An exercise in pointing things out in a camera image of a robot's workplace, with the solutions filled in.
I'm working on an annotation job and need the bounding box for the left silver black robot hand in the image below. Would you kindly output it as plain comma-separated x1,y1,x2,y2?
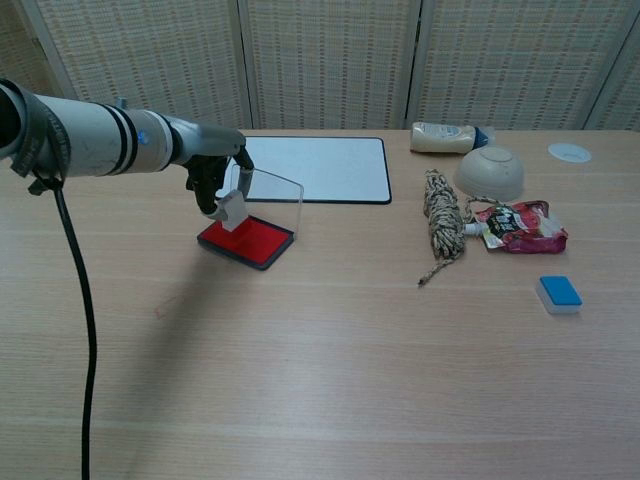
169,117,254,221

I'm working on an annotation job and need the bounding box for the small red white stamp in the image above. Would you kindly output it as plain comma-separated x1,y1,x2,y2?
219,189,247,234

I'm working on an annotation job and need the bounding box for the woven folding screen panel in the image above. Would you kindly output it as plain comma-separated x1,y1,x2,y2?
0,0,76,101
237,0,424,131
584,19,640,132
404,0,640,132
19,0,254,132

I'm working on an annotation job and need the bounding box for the red ink pad clear lid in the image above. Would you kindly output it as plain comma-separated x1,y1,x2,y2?
196,163,305,272

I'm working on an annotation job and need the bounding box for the mayonnaise squeeze bottle blue cap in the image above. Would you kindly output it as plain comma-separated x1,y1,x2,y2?
409,121,496,154

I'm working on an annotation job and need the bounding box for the upturned beige bowl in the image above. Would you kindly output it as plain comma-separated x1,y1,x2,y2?
453,146,526,197

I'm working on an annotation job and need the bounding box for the red drink pouch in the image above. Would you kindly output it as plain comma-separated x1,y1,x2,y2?
464,200,569,255

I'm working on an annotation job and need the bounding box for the blue white eraser block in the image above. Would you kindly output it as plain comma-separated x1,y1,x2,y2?
534,275,584,316

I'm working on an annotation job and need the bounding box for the white board black frame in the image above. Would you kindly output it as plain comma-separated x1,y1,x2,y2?
214,135,393,205

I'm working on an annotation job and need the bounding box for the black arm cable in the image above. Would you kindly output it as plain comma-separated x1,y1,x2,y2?
29,169,99,480

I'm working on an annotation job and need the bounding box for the braided beige rope bundle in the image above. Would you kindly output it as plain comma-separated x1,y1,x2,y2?
417,169,504,289

